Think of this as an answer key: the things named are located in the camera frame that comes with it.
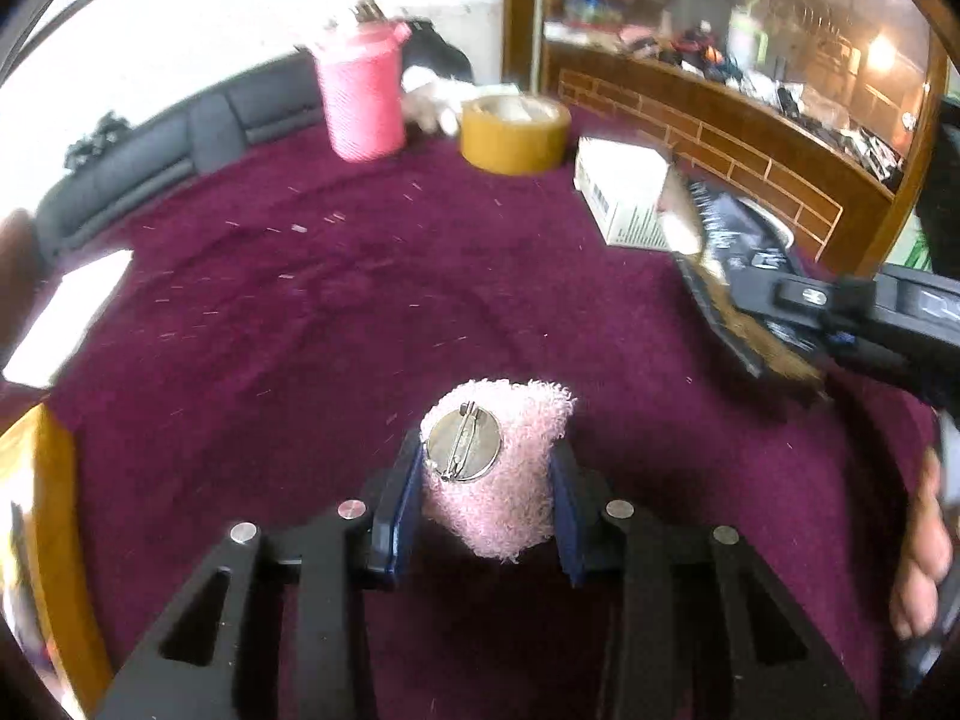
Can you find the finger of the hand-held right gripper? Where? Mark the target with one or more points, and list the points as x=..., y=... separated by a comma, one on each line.
x=892, y=371
x=802, y=296

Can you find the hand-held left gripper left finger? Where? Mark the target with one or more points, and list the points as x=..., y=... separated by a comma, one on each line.
x=394, y=517

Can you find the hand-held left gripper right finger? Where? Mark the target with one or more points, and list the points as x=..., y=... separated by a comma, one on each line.
x=571, y=525

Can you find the black foil packet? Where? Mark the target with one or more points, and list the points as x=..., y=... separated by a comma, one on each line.
x=720, y=240

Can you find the yellow padded envelope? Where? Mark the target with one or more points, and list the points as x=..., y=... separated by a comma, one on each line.
x=45, y=540

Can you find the person's right hand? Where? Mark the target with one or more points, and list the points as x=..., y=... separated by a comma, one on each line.
x=921, y=562

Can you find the wooden cabinet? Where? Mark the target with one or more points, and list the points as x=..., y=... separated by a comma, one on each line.
x=750, y=150

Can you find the white and green carton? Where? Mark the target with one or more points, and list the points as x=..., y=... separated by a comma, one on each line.
x=622, y=191

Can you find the brown tape roll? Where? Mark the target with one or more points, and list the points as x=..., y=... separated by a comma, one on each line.
x=514, y=135

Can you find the white paper sheet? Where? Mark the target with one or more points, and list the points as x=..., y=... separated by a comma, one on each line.
x=71, y=315

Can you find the white plush toy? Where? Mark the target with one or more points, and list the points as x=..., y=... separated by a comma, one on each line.
x=431, y=97

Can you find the black leather sofa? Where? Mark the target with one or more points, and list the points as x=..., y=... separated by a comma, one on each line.
x=150, y=157

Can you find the black cloth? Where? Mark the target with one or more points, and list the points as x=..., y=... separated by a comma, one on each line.
x=435, y=52

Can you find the brown chair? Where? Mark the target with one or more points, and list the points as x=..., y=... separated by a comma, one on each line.
x=19, y=277

